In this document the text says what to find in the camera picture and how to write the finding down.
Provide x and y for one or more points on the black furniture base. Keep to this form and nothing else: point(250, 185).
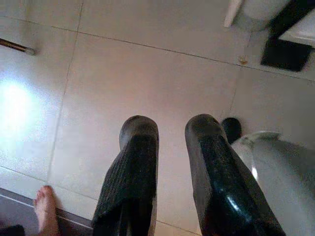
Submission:
point(285, 51)

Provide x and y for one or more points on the bare human foot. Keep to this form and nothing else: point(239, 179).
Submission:
point(45, 209)

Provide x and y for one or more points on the dark metal furniture leg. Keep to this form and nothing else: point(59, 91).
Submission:
point(17, 46)

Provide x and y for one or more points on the black robot foot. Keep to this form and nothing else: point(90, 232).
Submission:
point(231, 129)

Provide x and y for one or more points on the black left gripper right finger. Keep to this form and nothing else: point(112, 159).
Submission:
point(221, 182)

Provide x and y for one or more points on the white rounded appliance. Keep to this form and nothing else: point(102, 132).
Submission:
point(253, 9)

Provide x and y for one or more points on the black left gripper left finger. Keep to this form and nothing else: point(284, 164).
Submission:
point(137, 177)

